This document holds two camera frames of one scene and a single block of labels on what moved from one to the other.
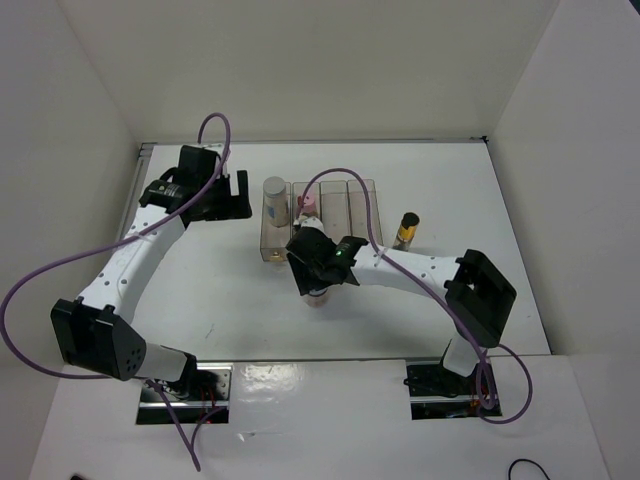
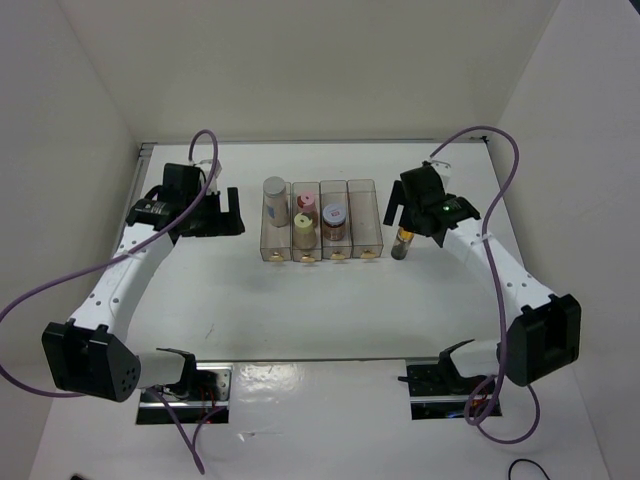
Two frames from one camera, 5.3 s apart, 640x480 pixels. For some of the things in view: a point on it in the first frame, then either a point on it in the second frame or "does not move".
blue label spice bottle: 276,200 does not move
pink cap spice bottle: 309,207 does not move
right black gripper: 299,268 → 399,196
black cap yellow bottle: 405,235 does not move
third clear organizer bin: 335,209 does not move
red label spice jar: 317,297 → 333,217
